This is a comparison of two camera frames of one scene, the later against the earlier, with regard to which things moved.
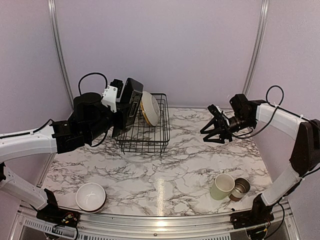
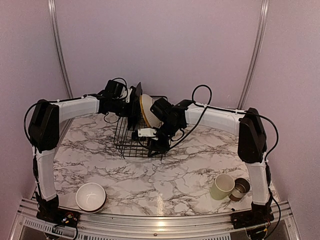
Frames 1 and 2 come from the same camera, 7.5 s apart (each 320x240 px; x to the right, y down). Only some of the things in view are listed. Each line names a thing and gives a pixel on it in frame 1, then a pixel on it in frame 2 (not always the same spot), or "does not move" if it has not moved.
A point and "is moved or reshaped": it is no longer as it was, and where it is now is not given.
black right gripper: (226, 133) → (160, 147)
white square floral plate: (146, 102) is moved or reshaped
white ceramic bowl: (90, 196) does not move
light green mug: (222, 186) does not move
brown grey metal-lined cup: (241, 187) does not move
